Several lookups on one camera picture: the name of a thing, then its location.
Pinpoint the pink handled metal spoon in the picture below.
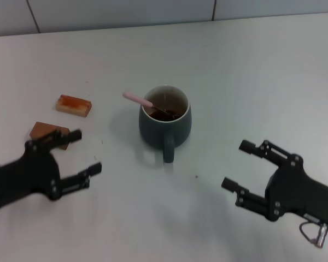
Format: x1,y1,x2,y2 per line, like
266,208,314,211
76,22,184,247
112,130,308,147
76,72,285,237
122,92,181,118

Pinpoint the brown wooden block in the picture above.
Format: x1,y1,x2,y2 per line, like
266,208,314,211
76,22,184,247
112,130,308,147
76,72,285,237
29,121,72,151

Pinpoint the grey ceramic cup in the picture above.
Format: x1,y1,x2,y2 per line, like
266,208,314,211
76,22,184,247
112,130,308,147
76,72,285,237
138,85,192,164

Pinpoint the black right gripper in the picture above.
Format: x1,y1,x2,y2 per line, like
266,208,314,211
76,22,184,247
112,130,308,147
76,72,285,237
221,139,328,233

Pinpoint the light grooved wooden block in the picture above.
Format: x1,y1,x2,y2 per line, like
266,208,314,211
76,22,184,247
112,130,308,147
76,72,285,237
55,94,93,118

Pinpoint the right gripper cable with connector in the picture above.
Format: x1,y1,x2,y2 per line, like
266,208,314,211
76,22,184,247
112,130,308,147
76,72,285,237
299,220,328,249

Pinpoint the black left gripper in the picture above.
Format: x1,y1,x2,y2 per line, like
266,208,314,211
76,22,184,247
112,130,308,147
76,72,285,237
0,129,103,218

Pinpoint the dark coffee liquid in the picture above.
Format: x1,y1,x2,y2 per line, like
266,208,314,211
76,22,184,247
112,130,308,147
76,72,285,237
149,108,185,122

